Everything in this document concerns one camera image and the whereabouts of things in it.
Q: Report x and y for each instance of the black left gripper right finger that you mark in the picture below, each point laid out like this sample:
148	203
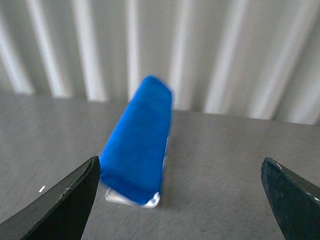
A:
295	201

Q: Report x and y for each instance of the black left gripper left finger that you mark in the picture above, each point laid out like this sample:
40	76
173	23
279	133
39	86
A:
62	212

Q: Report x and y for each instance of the blue microfiber cloth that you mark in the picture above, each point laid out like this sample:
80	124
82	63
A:
144	124

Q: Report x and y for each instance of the white towel rack base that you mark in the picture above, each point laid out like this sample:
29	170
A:
135	180

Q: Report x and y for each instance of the white pleated curtain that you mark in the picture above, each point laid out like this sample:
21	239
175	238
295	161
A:
258	59

